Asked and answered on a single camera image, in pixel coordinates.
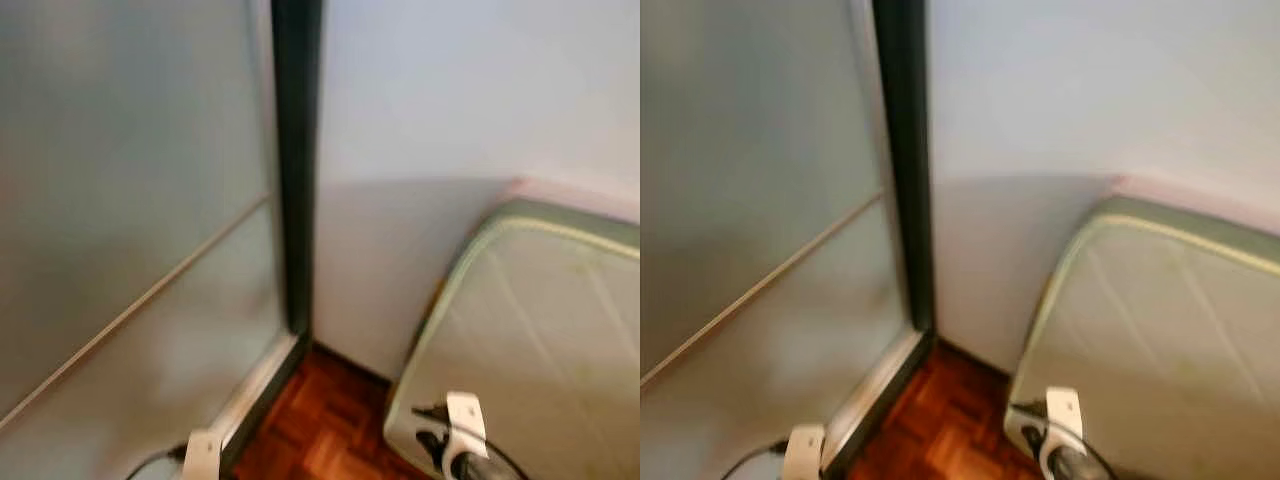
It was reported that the frosted glass sliding door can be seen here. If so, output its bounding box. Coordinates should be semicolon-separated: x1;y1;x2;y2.
640;0;926;480
0;0;306;480

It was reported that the beige quilted mattress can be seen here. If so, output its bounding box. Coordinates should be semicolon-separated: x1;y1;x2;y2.
1003;197;1280;480
383;198;641;480

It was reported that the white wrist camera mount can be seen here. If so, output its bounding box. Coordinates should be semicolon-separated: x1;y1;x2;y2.
1043;387;1086;456
780;425;826;480
445;392;491;461
180;430;223;480

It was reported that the dark door frame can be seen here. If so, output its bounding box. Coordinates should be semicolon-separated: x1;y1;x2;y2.
220;0;326;473
822;0;937;479

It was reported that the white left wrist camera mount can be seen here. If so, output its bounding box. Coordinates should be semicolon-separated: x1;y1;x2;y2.
180;430;223;480
780;425;826;480

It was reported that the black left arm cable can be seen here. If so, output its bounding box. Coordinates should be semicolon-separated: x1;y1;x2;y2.
125;447;189;480
722;440;791;480

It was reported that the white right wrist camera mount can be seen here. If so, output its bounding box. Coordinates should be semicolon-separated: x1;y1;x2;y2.
445;392;491;461
1043;387;1086;456

